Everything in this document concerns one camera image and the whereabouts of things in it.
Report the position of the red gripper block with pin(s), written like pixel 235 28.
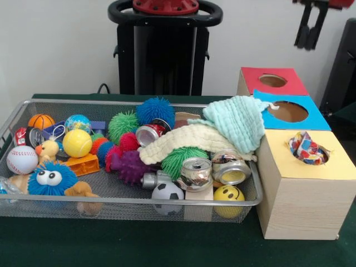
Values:
pixel 339 2

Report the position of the yellow smiley ball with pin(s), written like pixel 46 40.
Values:
pixel 229 194

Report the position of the small soccer ball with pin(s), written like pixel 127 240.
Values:
pixel 167 194

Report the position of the shallow mesh bin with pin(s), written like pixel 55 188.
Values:
pixel 139 208

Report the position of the mint green waffle cloth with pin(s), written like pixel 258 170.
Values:
pixel 236 122

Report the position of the silver crushed can pull tab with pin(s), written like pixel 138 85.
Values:
pixel 194 175

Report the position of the blue spiky puffer ball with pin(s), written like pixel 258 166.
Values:
pixel 53 186
pixel 155 109

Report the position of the cream waffle cloth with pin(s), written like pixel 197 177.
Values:
pixel 189 142

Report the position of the yellow tennis ball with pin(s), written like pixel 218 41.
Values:
pixel 77 143

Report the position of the confetti print cloth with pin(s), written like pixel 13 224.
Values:
pixel 306 148

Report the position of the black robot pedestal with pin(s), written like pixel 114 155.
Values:
pixel 161 61

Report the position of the dark green table cloth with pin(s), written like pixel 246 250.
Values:
pixel 139 244

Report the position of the crushed can yellow base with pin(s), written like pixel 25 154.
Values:
pixel 231 169

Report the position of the white baseball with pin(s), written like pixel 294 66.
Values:
pixel 22 160

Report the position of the wooden box with three holes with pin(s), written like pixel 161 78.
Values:
pixel 306 205

